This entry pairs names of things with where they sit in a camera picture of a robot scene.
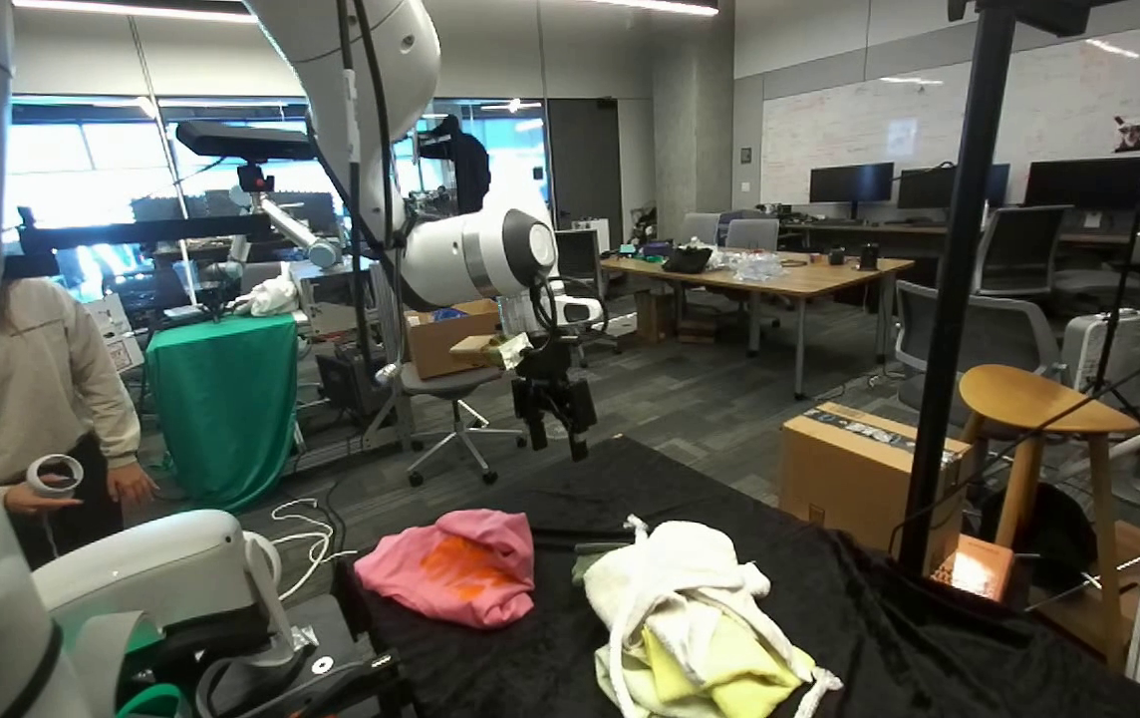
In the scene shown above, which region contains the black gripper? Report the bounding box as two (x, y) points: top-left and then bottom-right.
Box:
(511, 338), (598, 460)

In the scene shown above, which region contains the pink printed cloth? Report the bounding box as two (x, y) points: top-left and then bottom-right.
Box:
(355, 507), (534, 632)

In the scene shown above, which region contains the black velvet table cloth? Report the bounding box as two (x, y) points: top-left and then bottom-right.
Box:
(351, 440), (1140, 718)

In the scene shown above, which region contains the wooden office table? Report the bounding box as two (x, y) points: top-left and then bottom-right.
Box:
(608, 250), (908, 401)

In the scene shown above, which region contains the green draped table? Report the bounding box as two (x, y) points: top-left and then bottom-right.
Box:
(146, 314), (301, 512)

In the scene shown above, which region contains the yellow microfiber cloth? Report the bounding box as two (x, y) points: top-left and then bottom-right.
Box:
(622, 603), (800, 718)

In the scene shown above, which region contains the cardboard box on floor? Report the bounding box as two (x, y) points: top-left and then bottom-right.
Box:
(779, 405), (917, 557)

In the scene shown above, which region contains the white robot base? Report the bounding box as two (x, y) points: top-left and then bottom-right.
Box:
(35, 512), (321, 718)

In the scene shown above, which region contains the wooden stool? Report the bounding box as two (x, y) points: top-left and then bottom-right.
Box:
(957, 363), (1140, 672)

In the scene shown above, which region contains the person in beige sweater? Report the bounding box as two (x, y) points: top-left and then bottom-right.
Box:
(0, 278), (161, 568)

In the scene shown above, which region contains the office chair with box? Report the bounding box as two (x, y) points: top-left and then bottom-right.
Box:
(382, 300), (526, 486)

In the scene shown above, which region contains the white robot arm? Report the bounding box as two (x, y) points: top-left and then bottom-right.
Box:
(0, 0), (553, 718)

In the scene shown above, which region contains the black camera stand pole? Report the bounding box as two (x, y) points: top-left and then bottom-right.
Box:
(897, 0), (1104, 584)

